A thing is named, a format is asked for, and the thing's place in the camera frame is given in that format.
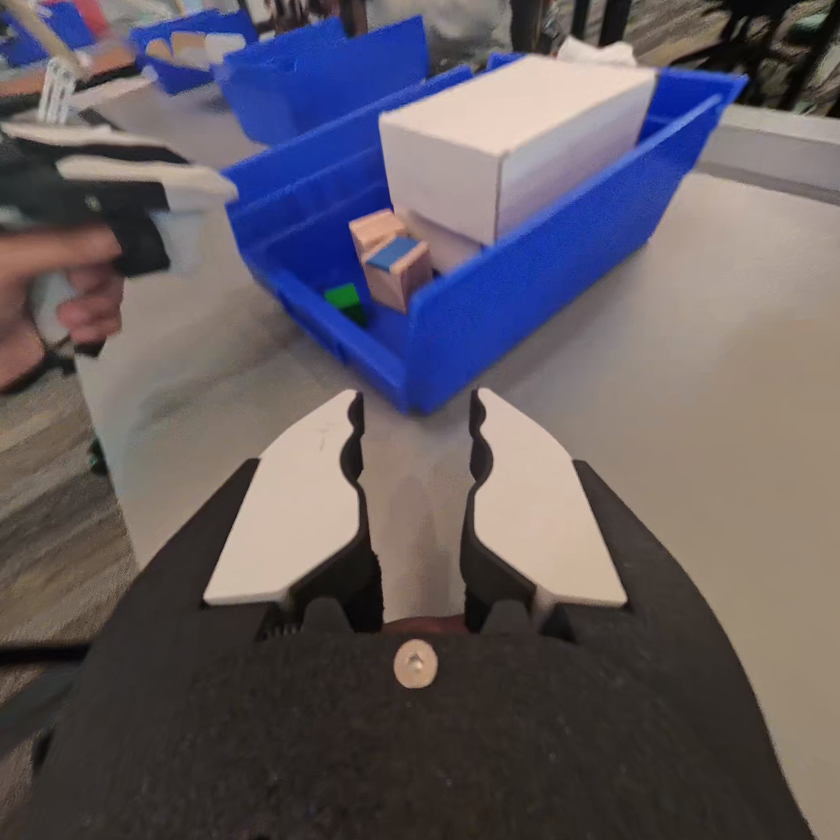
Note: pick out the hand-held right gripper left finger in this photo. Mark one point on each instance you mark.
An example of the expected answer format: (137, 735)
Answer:
(289, 518)

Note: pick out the person's left hand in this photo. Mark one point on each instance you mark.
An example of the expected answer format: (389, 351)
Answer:
(98, 302)

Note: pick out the clear sign stand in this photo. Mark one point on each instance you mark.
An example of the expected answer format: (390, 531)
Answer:
(58, 92)

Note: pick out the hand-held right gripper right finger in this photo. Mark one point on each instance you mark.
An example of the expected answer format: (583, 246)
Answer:
(544, 518)

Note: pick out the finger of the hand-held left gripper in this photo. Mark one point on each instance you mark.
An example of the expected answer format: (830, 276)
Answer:
(187, 236)
(184, 184)

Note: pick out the green cube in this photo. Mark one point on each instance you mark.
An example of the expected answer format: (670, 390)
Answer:
(344, 298)

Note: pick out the wooden cube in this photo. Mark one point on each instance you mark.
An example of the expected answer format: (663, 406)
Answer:
(400, 289)
(377, 229)

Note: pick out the white cardboard box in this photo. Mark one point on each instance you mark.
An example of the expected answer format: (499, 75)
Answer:
(459, 164)
(453, 246)

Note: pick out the blue plastic bin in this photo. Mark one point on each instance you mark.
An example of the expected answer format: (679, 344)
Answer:
(177, 79)
(525, 295)
(315, 85)

